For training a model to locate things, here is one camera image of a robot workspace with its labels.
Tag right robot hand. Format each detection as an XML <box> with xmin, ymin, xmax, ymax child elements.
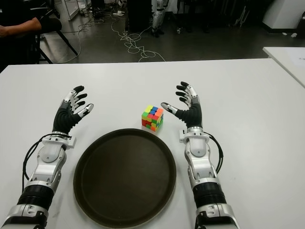
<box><xmin>161</xmin><ymin>81</ymin><xmax>203</xmax><ymax>130</ymax></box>

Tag white curved cabinet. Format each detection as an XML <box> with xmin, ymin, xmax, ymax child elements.
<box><xmin>262</xmin><ymin>0</ymin><xmax>305</xmax><ymax>31</ymax></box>

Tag grey metal stand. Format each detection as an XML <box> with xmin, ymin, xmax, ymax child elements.
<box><xmin>234</xmin><ymin>5</ymin><xmax>250</xmax><ymax>27</ymax></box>

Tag white floor cabinet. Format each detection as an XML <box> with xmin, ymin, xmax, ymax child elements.
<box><xmin>54</xmin><ymin>0</ymin><xmax>83</xmax><ymax>21</ymax></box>

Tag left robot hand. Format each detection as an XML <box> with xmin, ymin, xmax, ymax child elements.
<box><xmin>51</xmin><ymin>85</ymin><xmax>95</xmax><ymax>135</ymax></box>

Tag person bare forearm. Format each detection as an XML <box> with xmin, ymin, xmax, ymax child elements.
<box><xmin>4</xmin><ymin>18</ymin><xmax>42</xmax><ymax>38</ymax></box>

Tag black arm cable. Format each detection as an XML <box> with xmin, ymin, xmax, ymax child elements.
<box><xmin>22</xmin><ymin>135</ymin><xmax>72</xmax><ymax>191</ymax></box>
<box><xmin>206</xmin><ymin>132</ymin><xmax>224</xmax><ymax>174</ymax></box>

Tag tangled white floor cable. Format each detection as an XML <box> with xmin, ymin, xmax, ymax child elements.
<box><xmin>111</xmin><ymin>11</ymin><xmax>166</xmax><ymax>62</ymax></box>

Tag multicoloured Rubik's cube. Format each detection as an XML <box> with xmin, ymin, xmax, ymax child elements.
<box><xmin>141</xmin><ymin>105</ymin><xmax>164</xmax><ymax>132</ymax></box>

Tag person in black shirt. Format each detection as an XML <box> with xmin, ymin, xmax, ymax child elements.
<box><xmin>0</xmin><ymin>0</ymin><xmax>42</xmax><ymax>72</ymax></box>

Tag dark brown round plate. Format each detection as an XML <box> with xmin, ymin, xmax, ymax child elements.
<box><xmin>73</xmin><ymin>128</ymin><xmax>177</xmax><ymax>228</ymax></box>

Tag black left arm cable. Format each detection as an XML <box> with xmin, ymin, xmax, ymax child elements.
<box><xmin>22</xmin><ymin>135</ymin><xmax>72</xmax><ymax>191</ymax></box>

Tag black chair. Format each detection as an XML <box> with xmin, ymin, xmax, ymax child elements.
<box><xmin>30</xmin><ymin>0</ymin><xmax>79</xmax><ymax>64</ymax></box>

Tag black cabinet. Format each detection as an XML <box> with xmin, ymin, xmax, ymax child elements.
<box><xmin>126</xmin><ymin>0</ymin><xmax>153</xmax><ymax>33</ymax></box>

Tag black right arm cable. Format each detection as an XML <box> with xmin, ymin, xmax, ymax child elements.
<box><xmin>206</xmin><ymin>132</ymin><xmax>224</xmax><ymax>174</ymax></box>

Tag white humanoid robot legs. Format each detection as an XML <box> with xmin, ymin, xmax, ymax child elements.
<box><xmin>151</xmin><ymin>0</ymin><xmax>168</xmax><ymax>38</ymax></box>

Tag white side table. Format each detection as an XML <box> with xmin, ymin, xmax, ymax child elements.
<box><xmin>263</xmin><ymin>46</ymin><xmax>305</xmax><ymax>88</ymax></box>

